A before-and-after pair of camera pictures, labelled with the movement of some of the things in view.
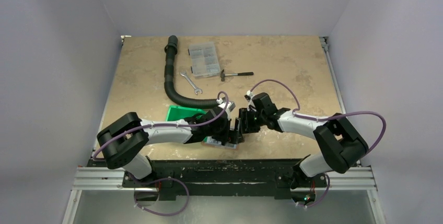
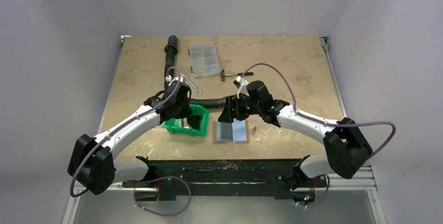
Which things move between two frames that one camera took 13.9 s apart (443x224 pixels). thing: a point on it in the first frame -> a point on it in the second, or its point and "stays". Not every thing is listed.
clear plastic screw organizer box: [205, 59] stays
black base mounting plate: [175, 177] stays
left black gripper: [235, 136] -> [186, 112]
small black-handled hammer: [222, 75] stays
